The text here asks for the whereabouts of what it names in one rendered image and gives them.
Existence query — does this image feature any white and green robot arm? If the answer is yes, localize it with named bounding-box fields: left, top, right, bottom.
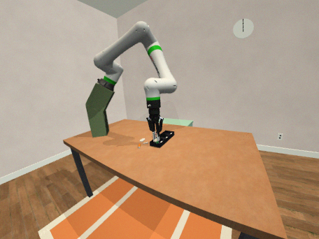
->
left=94, top=22, right=177, bottom=110

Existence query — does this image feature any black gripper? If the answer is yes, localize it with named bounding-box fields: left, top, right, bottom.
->
left=146, top=108, right=164, bottom=141

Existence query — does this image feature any black rack of bins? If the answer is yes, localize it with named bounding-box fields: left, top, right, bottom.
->
left=150, top=131, right=174, bottom=148

